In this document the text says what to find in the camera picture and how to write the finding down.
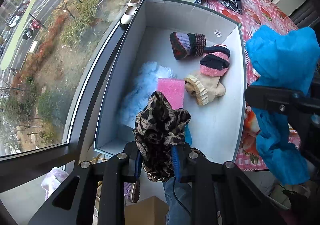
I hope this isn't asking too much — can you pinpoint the pink sponge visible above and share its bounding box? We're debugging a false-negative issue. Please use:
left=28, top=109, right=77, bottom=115
left=157, top=78, right=185, bottom=109

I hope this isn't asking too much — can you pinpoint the leopard print scrunchie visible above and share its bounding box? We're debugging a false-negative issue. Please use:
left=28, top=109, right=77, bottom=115
left=133, top=91, right=191, bottom=182

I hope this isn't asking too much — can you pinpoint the brown cardboard box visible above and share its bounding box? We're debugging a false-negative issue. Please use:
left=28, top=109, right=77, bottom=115
left=125, top=196, right=169, bottom=225

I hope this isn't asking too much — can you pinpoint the beige ruffled sock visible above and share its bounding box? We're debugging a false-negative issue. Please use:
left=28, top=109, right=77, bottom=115
left=184, top=71, right=226, bottom=106

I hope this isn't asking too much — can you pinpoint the yellow cable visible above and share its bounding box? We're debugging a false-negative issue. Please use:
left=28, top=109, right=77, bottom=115
left=90, top=153, right=106, bottom=166

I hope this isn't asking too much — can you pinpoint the person's jeans leg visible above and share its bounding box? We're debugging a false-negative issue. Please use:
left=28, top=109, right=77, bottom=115
left=163, top=177, right=192, bottom=224

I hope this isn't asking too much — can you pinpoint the purple knitted sock roll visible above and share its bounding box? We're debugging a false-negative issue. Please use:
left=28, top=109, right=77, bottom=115
left=170, top=32, right=206, bottom=60

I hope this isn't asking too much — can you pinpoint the pink navy striped sock roll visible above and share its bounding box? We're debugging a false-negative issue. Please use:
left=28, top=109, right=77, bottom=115
left=200, top=44, right=231, bottom=77

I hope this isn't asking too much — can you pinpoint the white plastic bag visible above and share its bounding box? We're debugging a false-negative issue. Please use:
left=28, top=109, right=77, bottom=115
left=41, top=167, right=69, bottom=200

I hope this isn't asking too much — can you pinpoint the light blue fluffy cloth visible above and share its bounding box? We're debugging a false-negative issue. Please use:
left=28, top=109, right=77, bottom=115
left=118, top=61, right=176, bottom=128

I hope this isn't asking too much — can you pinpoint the purple slipper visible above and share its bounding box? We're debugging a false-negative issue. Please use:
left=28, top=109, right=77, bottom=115
left=124, top=181, right=140, bottom=203

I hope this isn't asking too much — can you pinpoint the grey open storage box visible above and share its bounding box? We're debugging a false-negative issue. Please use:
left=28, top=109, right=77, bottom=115
left=94, top=0, right=246, bottom=163

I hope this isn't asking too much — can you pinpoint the near white shoe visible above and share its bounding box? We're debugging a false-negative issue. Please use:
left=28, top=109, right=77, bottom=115
left=120, top=0, right=141, bottom=28

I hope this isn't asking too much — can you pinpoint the pink strawberry tablecloth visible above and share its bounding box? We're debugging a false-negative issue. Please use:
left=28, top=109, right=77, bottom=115
left=202, top=0, right=297, bottom=171

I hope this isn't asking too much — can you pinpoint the blue cloth in box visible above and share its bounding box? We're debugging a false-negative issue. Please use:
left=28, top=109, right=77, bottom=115
left=184, top=125, right=192, bottom=146

